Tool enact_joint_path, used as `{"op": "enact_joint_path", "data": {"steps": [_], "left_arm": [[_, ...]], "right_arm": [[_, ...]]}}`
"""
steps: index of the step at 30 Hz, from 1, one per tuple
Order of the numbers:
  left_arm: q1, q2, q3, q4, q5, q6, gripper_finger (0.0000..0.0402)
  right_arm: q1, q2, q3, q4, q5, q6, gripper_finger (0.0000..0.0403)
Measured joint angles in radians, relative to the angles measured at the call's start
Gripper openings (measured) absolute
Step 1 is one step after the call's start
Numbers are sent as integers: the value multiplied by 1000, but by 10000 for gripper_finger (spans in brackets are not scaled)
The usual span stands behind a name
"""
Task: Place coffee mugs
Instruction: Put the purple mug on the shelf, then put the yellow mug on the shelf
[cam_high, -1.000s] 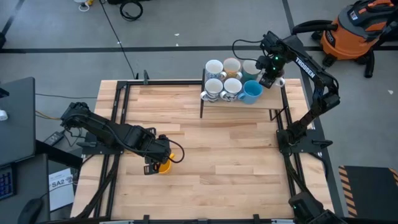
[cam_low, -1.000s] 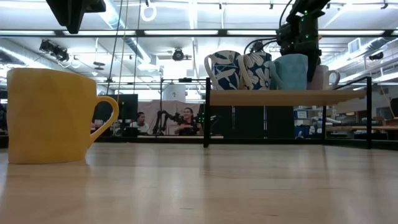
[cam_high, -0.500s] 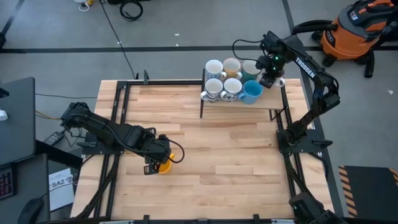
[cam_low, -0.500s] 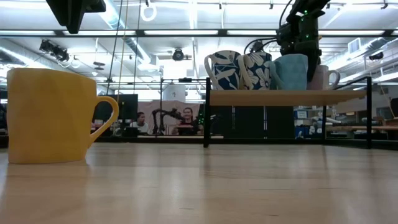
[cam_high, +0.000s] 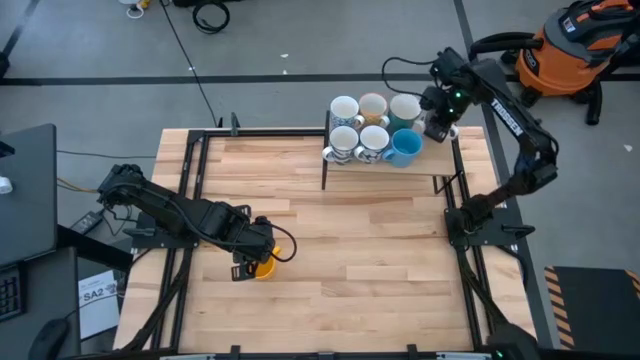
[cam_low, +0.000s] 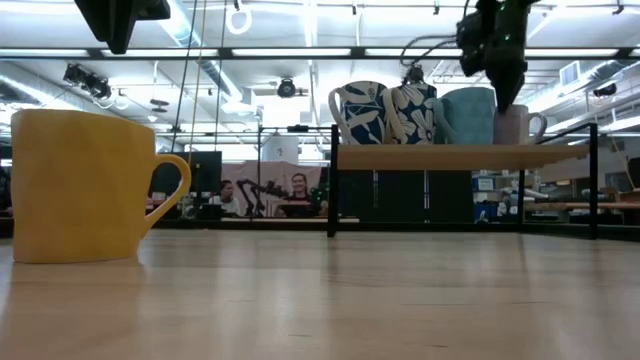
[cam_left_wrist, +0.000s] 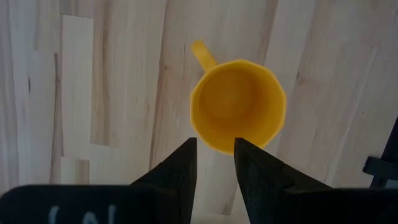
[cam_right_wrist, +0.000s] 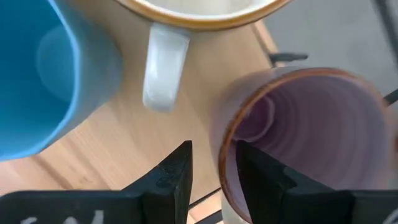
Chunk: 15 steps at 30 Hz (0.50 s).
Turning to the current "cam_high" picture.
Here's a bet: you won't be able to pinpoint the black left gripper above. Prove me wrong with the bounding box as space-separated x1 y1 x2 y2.
230 219 277 283

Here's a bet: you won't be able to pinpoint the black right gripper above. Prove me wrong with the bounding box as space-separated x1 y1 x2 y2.
425 82 472 145

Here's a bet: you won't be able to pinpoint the yellow faceted mug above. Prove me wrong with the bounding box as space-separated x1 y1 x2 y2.
253 245 283 281

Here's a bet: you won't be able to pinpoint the light blue faceted mug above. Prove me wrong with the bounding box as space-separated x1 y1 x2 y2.
382 127 425 169

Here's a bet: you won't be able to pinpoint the dark green mug white handle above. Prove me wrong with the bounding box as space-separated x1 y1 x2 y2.
388 92 429 135

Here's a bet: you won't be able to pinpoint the blue mug white flower print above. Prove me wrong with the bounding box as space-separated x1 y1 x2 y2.
353 124 392 164

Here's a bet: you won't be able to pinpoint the yellow white checkered mug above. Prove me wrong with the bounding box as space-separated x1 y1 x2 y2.
358 92 391 127

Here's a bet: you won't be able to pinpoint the blue mug white leaf print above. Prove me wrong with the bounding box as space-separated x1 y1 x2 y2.
322 124 361 165

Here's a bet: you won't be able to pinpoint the white mug blue geometric pattern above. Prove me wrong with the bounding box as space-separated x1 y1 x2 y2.
328 94 366 130

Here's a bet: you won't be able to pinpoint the orange shop vacuum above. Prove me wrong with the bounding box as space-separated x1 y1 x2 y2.
514 0 640 126

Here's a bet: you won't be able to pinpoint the white printed paper sheet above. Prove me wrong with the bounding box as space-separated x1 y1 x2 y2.
77 269 122 341

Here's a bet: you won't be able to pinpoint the black power adapter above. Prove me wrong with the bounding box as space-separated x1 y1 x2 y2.
69 210 105 236

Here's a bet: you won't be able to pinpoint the grey side table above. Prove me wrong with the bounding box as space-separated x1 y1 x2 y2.
0 246 82 360

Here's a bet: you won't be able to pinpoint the black computer mouse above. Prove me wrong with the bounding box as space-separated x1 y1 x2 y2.
28 318 72 360

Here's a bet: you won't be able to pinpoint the black device with green light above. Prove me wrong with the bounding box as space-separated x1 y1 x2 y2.
485 321 542 360

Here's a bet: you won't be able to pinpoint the keyboard with blue keys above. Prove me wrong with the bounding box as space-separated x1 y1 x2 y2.
0 264 26 322

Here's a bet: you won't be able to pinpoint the black mat hazard stripes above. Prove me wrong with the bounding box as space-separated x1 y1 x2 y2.
543 264 640 352

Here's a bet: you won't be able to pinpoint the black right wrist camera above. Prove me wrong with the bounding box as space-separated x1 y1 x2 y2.
418 85 442 112

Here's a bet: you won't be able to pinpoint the black left wrist camera cable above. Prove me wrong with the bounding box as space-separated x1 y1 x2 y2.
267 222 299 264

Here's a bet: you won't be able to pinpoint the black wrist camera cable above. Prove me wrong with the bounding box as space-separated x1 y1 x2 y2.
381 55 441 99
267 222 299 264

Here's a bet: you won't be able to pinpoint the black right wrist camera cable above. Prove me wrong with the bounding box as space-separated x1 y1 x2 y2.
381 55 441 99

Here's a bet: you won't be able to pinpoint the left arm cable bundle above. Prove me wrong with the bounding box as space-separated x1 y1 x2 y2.
119 249 194 354

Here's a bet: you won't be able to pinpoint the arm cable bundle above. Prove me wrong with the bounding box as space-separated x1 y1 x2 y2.
457 247 506 331
119 249 194 354

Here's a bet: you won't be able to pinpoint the black vacuum hose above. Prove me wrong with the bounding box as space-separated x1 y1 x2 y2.
468 31 545 62

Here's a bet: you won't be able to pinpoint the black table frame rails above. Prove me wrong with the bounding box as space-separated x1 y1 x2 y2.
113 112 551 360

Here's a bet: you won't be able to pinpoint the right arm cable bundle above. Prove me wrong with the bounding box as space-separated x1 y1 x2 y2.
457 247 506 331

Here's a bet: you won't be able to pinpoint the long black floor cable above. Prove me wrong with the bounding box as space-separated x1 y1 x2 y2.
158 0 224 129

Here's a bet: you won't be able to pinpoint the coiled black cable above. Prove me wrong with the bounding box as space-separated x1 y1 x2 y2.
192 0 232 35

